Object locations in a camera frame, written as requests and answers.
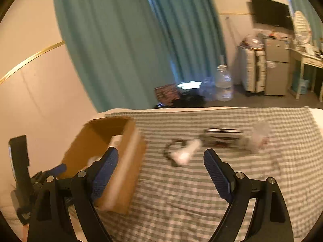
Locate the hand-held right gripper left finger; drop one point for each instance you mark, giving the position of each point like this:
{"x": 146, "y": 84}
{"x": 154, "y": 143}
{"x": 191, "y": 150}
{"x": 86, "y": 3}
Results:
{"x": 106, "y": 171}

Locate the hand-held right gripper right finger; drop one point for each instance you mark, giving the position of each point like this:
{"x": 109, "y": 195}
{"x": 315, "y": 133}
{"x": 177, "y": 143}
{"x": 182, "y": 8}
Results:
{"x": 217, "y": 174}

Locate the grey white checked blanket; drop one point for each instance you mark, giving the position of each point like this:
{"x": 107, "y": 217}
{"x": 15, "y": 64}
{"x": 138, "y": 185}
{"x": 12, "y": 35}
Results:
{"x": 176, "y": 196}

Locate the narrow teal curtain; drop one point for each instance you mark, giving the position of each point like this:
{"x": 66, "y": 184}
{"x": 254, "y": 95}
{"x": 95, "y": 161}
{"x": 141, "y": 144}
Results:
{"x": 300, "y": 0}

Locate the clear plastic bag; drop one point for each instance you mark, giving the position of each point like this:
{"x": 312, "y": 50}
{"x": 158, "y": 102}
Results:
{"x": 260, "y": 133}

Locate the white pipe fitting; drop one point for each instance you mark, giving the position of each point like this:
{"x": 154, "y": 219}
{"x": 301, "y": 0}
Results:
{"x": 184, "y": 153}

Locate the large clear water bottle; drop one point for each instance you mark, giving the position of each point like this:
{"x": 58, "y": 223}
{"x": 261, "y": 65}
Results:
{"x": 224, "y": 83}

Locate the white tray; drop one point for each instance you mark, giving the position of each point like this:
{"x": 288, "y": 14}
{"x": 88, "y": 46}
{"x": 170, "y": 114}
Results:
{"x": 222, "y": 131}

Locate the small grey fridge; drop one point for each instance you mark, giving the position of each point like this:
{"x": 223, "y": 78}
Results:
{"x": 277, "y": 68}

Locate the brown cardboard box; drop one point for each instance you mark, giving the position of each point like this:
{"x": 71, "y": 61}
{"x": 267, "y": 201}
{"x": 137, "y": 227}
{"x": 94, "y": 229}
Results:
{"x": 106, "y": 127}

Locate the teal window curtain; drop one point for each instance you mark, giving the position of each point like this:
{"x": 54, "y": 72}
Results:
{"x": 113, "y": 42}

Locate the white dressing table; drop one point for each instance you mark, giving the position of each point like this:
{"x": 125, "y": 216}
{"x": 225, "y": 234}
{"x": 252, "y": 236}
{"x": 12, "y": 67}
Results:
{"x": 313, "y": 60}

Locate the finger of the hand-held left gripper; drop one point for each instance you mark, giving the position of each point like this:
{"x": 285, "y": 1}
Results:
{"x": 59, "y": 169}

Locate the black wall television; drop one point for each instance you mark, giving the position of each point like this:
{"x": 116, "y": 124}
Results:
{"x": 271, "y": 11}

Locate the dark printed box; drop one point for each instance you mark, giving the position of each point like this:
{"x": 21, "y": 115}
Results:
{"x": 166, "y": 94}

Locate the crumpled clear plastic bottle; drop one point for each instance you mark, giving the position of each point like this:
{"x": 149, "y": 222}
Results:
{"x": 208, "y": 89}

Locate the light blue bin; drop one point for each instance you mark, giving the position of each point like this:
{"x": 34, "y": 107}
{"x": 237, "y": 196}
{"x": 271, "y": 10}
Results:
{"x": 301, "y": 85}

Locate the white ribbed suitcase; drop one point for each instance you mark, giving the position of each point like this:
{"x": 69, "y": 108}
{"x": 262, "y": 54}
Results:
{"x": 252, "y": 70}

